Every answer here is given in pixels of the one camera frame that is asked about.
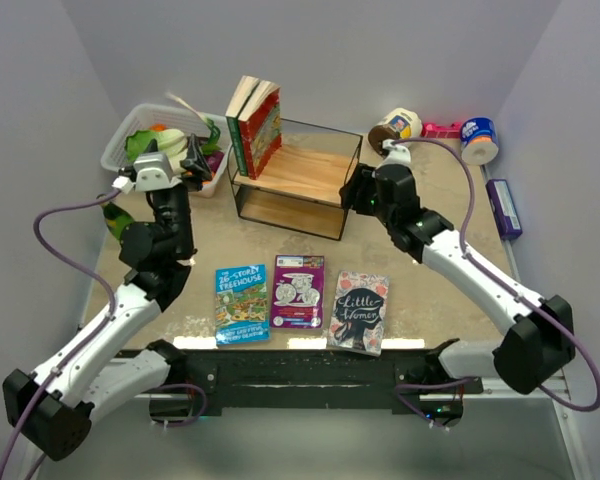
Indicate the red treehouse book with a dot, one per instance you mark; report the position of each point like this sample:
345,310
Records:
260,127

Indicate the blue wrapped toilet roll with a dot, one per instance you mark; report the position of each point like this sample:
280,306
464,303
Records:
479,141

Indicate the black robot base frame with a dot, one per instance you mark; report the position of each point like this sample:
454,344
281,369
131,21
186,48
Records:
208,382

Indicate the toy green leek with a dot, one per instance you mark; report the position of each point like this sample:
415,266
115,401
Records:
212,144

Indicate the toy purple onion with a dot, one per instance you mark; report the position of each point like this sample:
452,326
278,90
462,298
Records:
214,160

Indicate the blue 26-storey treehouse book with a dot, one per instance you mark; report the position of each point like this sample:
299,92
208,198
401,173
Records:
241,305

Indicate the white plastic basket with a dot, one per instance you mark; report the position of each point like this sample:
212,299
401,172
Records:
144,115

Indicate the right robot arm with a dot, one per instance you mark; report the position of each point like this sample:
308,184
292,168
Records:
534,330

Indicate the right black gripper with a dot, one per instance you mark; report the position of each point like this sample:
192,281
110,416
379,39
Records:
362,179

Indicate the green glass bottle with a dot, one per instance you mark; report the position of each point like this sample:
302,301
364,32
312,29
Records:
116,219

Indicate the pink plastic object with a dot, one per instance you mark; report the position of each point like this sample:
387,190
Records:
437,131

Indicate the toy green cabbage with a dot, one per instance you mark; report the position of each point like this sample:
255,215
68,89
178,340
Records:
169,141

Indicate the green 104-storey treehouse book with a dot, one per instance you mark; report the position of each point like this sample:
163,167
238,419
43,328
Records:
241,95

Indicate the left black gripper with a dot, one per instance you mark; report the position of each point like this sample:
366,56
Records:
196,165

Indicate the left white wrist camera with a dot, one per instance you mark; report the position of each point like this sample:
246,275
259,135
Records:
149,172

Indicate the purple box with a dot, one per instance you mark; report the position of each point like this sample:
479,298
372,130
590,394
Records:
504,210

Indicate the black wire wooden shelf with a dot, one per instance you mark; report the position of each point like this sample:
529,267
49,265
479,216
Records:
299,188

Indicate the toy white radish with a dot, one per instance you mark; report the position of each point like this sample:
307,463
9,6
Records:
176,160

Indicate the purple book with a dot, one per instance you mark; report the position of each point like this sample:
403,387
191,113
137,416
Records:
298,290

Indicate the little women book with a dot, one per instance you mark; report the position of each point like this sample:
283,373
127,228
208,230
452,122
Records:
358,314

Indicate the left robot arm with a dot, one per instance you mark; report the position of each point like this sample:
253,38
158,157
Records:
55,405

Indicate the brown core paper roll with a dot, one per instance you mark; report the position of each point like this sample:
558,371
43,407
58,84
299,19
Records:
399,123

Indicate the toy orange carrot slice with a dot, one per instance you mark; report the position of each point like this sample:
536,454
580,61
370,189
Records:
207,181

